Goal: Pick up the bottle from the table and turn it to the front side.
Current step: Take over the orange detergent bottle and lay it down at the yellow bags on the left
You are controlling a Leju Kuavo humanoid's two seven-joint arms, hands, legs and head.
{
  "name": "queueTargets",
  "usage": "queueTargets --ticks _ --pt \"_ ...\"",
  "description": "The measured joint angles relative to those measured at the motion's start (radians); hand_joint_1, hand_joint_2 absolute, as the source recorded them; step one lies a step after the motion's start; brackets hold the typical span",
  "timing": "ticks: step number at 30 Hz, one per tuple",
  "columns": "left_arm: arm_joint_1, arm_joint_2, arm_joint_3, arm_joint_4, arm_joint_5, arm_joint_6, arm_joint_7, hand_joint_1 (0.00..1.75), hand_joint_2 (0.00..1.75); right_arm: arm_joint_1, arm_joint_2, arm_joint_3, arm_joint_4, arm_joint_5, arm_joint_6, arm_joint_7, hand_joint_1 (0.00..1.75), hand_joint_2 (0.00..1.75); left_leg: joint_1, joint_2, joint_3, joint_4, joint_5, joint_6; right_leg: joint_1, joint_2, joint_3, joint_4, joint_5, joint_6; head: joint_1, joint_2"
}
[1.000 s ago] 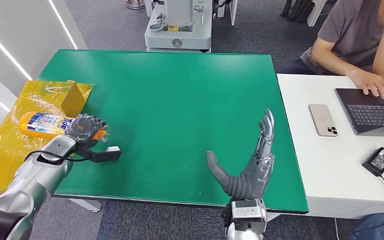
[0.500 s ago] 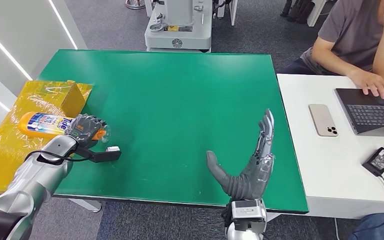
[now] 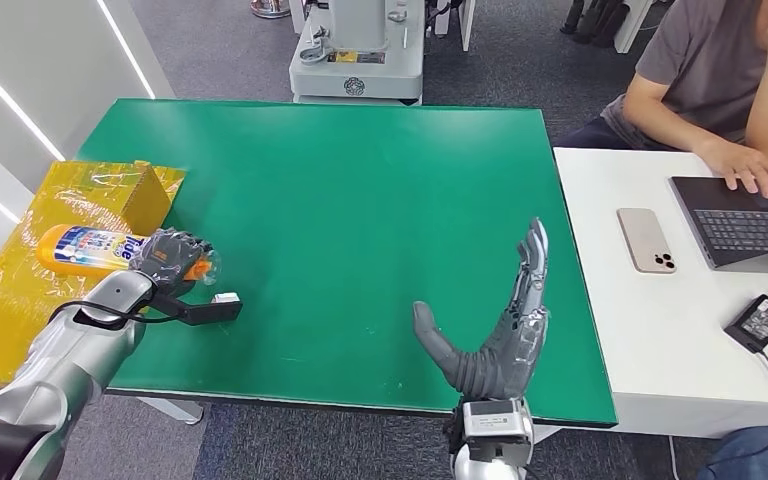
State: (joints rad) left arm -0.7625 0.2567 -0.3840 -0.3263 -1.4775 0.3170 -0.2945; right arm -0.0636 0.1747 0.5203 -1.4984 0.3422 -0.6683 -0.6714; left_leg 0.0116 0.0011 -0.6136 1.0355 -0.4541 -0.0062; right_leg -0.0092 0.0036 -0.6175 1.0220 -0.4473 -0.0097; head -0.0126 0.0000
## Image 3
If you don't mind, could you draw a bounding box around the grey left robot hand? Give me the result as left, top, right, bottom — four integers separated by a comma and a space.
128, 228, 216, 296

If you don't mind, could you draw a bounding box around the person's right hand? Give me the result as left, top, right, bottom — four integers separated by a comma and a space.
705, 142, 768, 199

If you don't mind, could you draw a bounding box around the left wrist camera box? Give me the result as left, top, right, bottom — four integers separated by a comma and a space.
148, 290, 243, 326

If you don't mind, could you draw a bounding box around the person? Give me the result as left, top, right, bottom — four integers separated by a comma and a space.
559, 0, 768, 199

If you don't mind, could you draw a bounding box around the chrome chair base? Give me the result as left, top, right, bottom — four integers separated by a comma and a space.
250, 0, 293, 21

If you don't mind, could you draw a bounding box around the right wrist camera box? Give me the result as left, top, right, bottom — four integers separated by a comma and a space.
460, 397, 534, 468

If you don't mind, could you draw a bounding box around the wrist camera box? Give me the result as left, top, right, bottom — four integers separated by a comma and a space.
460, 397, 534, 468
148, 290, 243, 326

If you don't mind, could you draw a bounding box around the dark grey laptop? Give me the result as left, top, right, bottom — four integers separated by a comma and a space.
670, 176, 768, 276

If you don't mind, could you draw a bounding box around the person's leg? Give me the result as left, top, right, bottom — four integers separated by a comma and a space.
696, 425, 768, 480

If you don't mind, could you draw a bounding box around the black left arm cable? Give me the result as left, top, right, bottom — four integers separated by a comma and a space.
46, 299, 180, 326

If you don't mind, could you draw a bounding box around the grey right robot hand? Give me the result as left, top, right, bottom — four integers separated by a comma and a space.
412, 218, 551, 402

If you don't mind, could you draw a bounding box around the yellow taped cardboard box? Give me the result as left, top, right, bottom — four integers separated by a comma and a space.
0, 160, 189, 389

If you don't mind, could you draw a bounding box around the orange detergent bottle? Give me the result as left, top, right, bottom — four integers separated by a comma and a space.
36, 223, 223, 285

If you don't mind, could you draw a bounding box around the white furniture leg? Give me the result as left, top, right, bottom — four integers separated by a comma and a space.
614, 0, 657, 56

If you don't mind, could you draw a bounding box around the white table leg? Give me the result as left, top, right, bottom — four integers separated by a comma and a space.
135, 396, 204, 425

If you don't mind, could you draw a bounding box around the black power adapter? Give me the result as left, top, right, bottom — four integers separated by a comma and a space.
723, 294, 768, 354

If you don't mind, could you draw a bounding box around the beige smartphone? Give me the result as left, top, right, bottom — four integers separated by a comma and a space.
617, 207, 678, 276

